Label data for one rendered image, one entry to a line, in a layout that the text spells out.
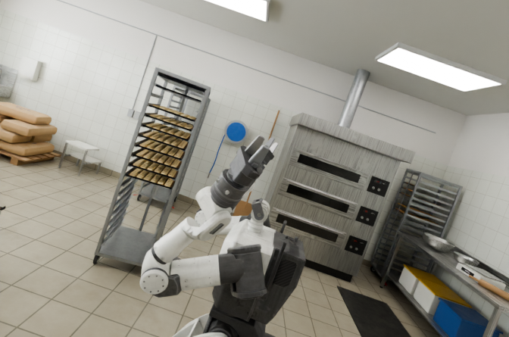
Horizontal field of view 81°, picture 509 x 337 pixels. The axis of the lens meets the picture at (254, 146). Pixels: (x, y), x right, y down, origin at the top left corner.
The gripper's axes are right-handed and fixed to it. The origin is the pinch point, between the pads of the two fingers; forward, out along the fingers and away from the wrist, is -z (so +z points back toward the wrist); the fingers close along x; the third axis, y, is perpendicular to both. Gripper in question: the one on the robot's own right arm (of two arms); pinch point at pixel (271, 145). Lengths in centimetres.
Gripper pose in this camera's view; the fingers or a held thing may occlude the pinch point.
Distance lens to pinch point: 150.5
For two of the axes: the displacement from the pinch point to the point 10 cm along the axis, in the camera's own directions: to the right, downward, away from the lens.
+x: -3.7, -4.9, -7.9
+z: -6.2, 7.7, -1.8
